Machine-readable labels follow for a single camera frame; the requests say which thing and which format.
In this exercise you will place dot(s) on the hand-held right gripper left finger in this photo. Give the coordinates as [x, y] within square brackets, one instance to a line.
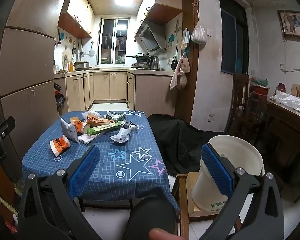
[86, 170]

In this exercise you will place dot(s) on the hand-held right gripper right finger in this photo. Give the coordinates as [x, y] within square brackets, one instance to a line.
[216, 171]

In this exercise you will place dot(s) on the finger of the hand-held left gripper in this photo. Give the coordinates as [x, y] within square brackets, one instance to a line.
[2, 130]

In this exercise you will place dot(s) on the white plastic bucket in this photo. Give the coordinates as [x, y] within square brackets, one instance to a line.
[240, 152]

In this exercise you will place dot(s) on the orange snack box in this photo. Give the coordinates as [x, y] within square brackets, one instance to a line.
[95, 120]

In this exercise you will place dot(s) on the clear plastic bag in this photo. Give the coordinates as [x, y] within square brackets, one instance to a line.
[88, 114]

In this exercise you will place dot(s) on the person's right hand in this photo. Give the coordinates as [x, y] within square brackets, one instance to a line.
[165, 234]

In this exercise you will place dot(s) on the blue star-print tablecloth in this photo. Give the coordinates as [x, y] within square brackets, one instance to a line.
[110, 180]

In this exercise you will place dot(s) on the flat white box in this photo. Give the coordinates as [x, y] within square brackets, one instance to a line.
[88, 138]

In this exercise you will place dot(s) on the orange print paper cup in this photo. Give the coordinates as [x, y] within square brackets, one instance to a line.
[60, 145]

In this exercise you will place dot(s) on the torn white carton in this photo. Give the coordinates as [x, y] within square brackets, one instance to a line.
[68, 132]

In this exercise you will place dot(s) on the orange white carton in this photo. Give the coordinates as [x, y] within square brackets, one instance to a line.
[81, 127]

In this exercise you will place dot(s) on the long green box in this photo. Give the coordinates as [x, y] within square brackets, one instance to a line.
[105, 128]

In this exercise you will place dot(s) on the crumpled white wrapper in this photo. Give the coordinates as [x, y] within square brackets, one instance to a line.
[120, 136]

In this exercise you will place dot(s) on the dark wooden stool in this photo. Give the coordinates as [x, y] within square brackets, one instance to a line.
[183, 220]

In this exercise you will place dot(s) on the green white packet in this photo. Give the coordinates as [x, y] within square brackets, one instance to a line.
[116, 116]

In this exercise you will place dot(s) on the small dark wrapper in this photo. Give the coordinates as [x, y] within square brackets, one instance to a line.
[130, 125]

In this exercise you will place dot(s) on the black plastic bag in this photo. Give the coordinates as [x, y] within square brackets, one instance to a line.
[59, 97]

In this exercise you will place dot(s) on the beige refrigerator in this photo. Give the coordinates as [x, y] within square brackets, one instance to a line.
[27, 55]

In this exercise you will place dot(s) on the beige lower kitchen cabinets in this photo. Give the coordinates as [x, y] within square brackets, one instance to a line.
[102, 87]

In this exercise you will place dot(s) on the brown wooden chair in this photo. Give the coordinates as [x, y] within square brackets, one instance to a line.
[240, 90]

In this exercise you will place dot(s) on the brown wooden dining table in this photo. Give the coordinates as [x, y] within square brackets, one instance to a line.
[287, 125]

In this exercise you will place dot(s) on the red basin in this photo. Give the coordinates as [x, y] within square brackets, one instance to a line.
[260, 89]

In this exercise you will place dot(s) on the yellow oil bottle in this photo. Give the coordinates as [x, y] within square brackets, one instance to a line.
[71, 66]

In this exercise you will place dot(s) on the brown hanging bag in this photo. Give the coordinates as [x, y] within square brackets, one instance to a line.
[182, 82]

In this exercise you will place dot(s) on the round white cutting board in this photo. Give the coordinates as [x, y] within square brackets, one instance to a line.
[66, 57]

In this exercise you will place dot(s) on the white plastic sheet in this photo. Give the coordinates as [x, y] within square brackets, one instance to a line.
[290, 102]

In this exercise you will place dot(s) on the steel rice cooker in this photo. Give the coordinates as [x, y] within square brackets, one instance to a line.
[81, 65]

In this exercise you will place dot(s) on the pink hanging cloth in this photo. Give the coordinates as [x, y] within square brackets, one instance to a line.
[175, 77]

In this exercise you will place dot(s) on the red jar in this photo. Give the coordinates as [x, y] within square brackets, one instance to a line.
[281, 88]

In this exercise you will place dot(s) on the hanging ladle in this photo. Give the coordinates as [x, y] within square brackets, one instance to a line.
[74, 50]

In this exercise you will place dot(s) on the small black hanging pan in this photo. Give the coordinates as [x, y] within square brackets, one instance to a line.
[174, 63]

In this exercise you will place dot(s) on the gas stove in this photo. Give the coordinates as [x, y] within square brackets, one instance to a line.
[140, 66]

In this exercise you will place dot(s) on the black wok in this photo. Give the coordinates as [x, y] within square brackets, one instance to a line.
[140, 58]

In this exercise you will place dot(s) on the steel kettle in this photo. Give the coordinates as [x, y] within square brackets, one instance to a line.
[153, 63]

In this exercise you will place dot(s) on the kitchen window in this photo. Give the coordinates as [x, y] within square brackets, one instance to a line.
[113, 42]

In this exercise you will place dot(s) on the dark interior window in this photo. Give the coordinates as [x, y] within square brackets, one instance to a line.
[232, 37]

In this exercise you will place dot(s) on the small hanging plastic bags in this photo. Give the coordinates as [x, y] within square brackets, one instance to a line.
[185, 40]

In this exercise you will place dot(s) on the white hanging plastic bag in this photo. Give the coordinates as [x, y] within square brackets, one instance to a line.
[198, 35]

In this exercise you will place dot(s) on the beige upper kitchen cabinet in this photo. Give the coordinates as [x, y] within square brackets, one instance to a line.
[76, 12]
[160, 2]

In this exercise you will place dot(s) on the steel range hood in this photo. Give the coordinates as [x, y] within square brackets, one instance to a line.
[150, 37]

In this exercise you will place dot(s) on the low wall socket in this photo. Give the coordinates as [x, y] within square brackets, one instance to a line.
[211, 117]

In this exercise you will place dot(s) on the brown wooden door frame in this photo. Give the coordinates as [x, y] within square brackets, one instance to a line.
[187, 100]

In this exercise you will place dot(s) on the flower wall decal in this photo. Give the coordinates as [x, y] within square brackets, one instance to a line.
[172, 40]

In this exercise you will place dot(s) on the white light switch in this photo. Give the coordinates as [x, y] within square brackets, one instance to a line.
[209, 32]

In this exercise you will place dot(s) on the framed wall picture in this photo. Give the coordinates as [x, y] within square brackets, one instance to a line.
[293, 25]

